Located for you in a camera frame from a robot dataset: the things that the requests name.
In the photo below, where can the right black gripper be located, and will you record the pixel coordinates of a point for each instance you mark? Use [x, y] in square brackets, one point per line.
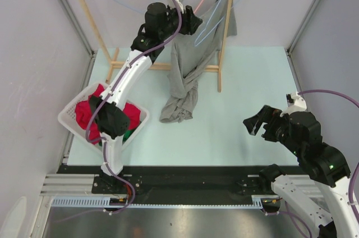
[265, 113]

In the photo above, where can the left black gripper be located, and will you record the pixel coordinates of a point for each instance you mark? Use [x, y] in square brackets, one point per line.
[190, 22]

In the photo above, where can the grey t shirt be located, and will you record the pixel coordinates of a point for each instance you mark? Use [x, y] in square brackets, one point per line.
[187, 65]

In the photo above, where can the green t shirt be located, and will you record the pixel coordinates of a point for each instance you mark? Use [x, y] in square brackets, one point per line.
[127, 134]

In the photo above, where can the red t shirt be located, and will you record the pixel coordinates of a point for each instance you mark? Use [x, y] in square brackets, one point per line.
[84, 114]

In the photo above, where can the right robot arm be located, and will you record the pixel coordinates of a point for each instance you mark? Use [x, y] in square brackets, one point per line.
[300, 132]

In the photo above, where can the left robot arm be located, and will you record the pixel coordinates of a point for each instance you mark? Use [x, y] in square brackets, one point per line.
[162, 24]

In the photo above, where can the white plastic basket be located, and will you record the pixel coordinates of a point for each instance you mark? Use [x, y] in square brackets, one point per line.
[67, 118]

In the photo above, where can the white cable duct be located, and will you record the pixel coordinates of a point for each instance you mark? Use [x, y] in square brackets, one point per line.
[253, 202]

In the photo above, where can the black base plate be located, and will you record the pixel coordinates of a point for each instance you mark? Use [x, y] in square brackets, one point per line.
[177, 184]

